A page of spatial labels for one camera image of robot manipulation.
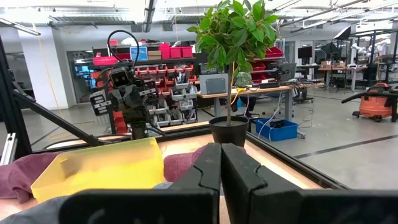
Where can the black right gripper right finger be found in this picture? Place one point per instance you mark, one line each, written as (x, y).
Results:
(248, 202)

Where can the silver aluminium bar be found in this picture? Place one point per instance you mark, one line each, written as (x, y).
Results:
(7, 149)

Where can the orange shop vacuum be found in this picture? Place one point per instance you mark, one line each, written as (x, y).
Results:
(374, 105)

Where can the grey cloth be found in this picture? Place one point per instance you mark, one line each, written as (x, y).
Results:
(31, 213)

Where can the cardboard box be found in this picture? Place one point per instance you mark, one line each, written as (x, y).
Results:
(154, 55)

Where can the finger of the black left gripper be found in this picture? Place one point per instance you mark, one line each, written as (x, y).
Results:
(133, 95)
(119, 100)

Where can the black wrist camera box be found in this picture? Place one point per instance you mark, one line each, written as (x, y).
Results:
(119, 77)

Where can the black office chair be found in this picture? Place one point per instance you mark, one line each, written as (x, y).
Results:
(248, 105)

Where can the wooden desk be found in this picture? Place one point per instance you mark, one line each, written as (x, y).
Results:
(264, 90)

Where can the shelf with red bins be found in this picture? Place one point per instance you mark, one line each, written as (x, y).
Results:
(273, 53)

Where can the green plant in black pot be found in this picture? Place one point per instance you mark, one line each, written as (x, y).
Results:
(230, 130)

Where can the blue floor bin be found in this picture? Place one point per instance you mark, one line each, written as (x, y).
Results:
(276, 130)

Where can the black studio light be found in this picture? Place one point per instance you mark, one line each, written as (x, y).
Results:
(342, 33)

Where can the long red storage bin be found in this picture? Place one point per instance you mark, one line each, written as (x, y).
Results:
(105, 60)

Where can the yellow plastic container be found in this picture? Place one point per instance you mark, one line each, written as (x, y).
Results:
(102, 168)

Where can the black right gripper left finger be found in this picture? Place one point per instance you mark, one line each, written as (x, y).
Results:
(199, 202)

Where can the green patterned bag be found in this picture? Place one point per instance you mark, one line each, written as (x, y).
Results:
(244, 79)

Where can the grey monitor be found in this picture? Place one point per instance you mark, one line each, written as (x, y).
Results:
(287, 71)

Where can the black frame post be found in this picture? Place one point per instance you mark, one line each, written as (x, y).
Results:
(9, 109)

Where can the black table border frame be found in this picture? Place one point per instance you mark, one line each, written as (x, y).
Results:
(295, 164)

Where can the blue sign box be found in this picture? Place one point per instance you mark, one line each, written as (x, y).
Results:
(139, 53)

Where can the shelf rack with small bins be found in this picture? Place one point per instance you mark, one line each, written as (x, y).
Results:
(174, 102)

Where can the black diagonal frame brace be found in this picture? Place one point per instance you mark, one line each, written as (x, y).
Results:
(56, 119)

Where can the black monitor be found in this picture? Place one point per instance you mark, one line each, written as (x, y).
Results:
(304, 52)

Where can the wooden work table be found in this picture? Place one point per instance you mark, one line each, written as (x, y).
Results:
(342, 69)

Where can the grey metal case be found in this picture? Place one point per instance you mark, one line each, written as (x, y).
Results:
(214, 84)

